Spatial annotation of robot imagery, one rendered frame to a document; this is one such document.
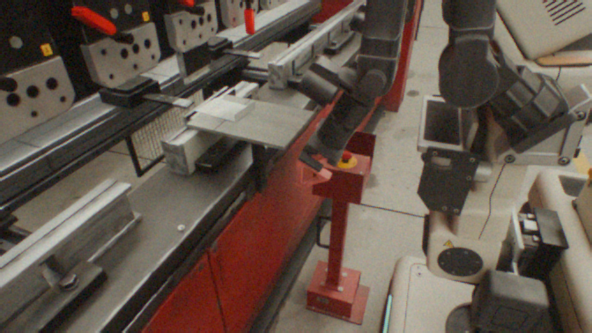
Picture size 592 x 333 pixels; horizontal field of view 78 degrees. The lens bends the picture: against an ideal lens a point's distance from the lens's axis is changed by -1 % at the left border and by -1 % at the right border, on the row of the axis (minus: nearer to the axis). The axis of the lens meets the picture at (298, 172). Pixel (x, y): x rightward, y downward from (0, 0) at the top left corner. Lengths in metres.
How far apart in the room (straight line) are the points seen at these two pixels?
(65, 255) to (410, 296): 1.11
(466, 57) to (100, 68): 0.56
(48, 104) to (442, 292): 1.32
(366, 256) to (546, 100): 1.43
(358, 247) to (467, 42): 1.51
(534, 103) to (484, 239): 0.43
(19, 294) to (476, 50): 0.77
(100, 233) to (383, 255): 1.42
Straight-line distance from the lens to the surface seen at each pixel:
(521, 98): 0.60
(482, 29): 0.56
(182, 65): 0.92
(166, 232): 0.83
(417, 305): 1.44
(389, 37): 0.57
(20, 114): 0.64
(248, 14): 1.01
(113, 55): 0.72
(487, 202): 0.91
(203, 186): 0.92
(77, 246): 0.79
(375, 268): 1.87
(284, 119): 0.91
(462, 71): 0.56
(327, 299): 1.61
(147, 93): 1.12
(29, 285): 0.76
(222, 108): 0.98
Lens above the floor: 1.44
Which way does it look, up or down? 37 degrees down
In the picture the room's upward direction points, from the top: straight up
